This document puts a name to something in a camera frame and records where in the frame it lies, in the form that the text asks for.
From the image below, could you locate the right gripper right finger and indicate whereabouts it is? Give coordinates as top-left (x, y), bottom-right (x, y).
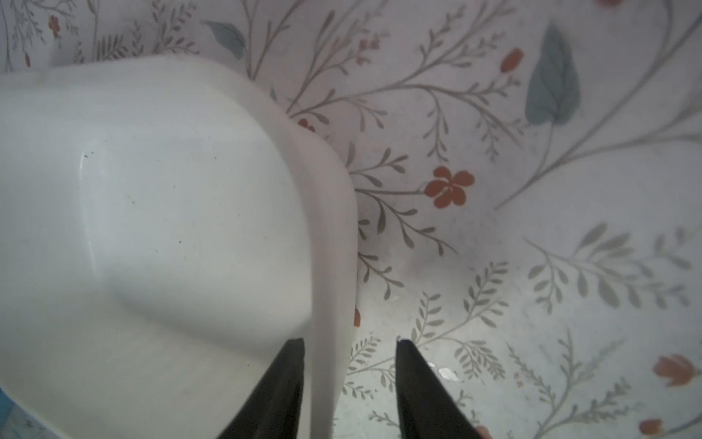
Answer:
top-left (395, 339), bottom-right (481, 439)

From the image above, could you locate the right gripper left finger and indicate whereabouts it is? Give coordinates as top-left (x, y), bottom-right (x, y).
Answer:
top-left (219, 338), bottom-right (305, 439)

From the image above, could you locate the white plastic storage box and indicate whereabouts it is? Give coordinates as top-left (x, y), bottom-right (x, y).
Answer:
top-left (1, 55), bottom-right (358, 438)

